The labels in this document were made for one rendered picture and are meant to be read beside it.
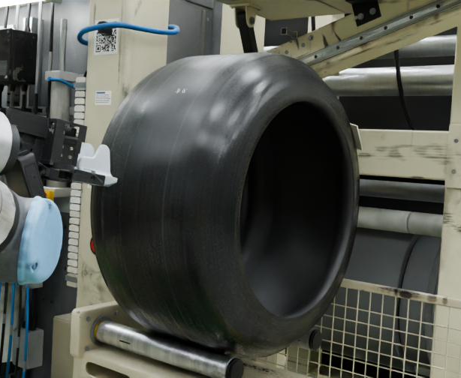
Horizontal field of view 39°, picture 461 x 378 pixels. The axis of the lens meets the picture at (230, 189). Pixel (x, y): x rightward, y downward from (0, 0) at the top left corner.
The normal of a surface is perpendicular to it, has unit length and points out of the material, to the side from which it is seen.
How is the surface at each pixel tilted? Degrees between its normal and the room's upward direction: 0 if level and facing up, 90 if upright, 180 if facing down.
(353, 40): 90
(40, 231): 90
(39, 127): 91
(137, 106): 55
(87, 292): 90
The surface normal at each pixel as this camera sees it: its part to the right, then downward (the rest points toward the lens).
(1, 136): 0.81, -0.18
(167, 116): -0.48, -0.51
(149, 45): 0.80, 0.07
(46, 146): -0.59, -0.13
